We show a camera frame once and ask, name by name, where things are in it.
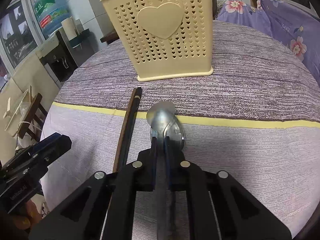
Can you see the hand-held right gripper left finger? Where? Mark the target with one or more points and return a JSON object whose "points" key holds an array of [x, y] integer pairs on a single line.
{"points": [[153, 142]]}

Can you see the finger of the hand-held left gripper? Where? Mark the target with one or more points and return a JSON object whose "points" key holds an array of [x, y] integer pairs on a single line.
{"points": [[57, 147], [42, 145]]}

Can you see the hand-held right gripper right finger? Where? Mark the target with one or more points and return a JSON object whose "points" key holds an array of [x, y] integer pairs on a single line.
{"points": [[167, 145]]}

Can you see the metal spoon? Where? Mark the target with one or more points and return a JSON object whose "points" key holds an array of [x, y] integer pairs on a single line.
{"points": [[178, 135], [160, 115]]}

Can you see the brown wooden chopstick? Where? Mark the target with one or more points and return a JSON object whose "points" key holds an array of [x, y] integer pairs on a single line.
{"points": [[122, 135]]}

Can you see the cream plastic utensil holder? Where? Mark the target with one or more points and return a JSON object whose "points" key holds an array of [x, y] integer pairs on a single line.
{"points": [[160, 20]]}

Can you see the grey water dispenser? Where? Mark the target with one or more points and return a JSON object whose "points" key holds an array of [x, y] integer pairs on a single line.
{"points": [[57, 60]]}

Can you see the glass window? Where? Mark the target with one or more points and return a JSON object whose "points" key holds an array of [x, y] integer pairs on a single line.
{"points": [[17, 37]]}

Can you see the dark blue cup holder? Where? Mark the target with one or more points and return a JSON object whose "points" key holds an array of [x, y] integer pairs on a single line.
{"points": [[81, 37]]}

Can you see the dark wooden cabinet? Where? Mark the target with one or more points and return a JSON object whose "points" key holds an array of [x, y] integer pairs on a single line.
{"points": [[110, 37]]}

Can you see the white paper cup stack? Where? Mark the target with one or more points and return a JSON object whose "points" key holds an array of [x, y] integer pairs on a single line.
{"points": [[68, 28]]}

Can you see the blue water jug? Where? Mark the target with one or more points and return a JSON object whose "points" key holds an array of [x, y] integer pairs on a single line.
{"points": [[51, 12]]}

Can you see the purple floral cloth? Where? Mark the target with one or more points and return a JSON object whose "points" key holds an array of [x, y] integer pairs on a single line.
{"points": [[282, 22]]}

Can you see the light wooden box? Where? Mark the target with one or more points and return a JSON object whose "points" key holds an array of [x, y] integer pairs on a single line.
{"points": [[255, 1]]}

